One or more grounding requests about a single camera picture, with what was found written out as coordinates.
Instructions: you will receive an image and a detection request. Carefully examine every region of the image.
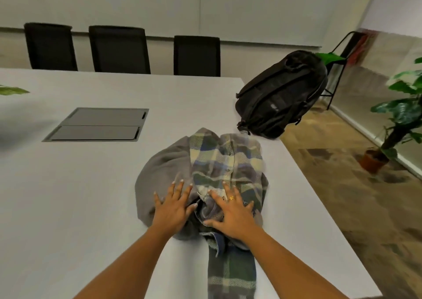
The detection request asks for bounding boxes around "black conference chair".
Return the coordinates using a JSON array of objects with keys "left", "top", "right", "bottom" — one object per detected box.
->
[
  {"left": 88, "top": 25, "right": 152, "bottom": 75},
  {"left": 23, "top": 22, "right": 78, "bottom": 72},
  {"left": 173, "top": 35, "right": 221, "bottom": 77}
]

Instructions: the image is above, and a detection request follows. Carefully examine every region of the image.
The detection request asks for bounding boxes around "person's left forearm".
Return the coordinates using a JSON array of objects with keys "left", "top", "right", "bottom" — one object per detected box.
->
[{"left": 74, "top": 225, "right": 174, "bottom": 299}]

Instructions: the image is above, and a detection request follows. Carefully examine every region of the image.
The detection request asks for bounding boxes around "black frame chair green seat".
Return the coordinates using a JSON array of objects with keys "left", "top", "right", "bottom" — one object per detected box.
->
[{"left": 315, "top": 31, "right": 367, "bottom": 111}]

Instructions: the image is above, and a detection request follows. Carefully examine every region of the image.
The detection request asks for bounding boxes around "person's right hand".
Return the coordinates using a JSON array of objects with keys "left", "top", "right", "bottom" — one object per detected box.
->
[{"left": 203, "top": 182, "right": 265, "bottom": 243}]

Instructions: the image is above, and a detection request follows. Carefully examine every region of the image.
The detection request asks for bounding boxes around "grey table cable box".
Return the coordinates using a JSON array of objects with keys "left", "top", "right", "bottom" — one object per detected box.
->
[{"left": 42, "top": 107, "right": 149, "bottom": 143}]

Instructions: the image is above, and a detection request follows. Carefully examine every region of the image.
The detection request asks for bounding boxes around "person's right forearm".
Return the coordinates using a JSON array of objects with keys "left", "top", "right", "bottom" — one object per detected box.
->
[{"left": 232, "top": 231, "right": 351, "bottom": 299}]

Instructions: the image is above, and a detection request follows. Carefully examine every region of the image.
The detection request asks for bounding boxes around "small variegated table plant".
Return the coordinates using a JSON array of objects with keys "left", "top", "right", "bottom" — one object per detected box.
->
[{"left": 0, "top": 85, "right": 30, "bottom": 97}]

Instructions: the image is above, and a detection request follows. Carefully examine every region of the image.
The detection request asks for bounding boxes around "tall green leafy plant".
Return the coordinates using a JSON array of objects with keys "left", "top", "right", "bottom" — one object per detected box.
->
[{"left": 371, "top": 57, "right": 422, "bottom": 159}]

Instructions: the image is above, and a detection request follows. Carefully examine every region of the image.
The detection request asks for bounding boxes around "person's left hand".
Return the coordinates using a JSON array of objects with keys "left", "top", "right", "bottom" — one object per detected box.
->
[{"left": 150, "top": 180, "right": 198, "bottom": 240}]

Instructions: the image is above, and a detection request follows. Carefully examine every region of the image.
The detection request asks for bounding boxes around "grey towel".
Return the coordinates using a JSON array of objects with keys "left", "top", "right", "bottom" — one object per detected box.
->
[{"left": 134, "top": 127, "right": 211, "bottom": 242}]

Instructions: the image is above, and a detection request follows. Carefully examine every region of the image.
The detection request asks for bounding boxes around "black backpack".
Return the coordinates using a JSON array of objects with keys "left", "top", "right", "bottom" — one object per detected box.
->
[{"left": 236, "top": 50, "right": 330, "bottom": 140}]

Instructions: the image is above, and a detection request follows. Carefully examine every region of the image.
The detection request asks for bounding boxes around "plaid flannel shirt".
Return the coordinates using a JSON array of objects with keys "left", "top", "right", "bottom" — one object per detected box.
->
[{"left": 188, "top": 132, "right": 269, "bottom": 299}]

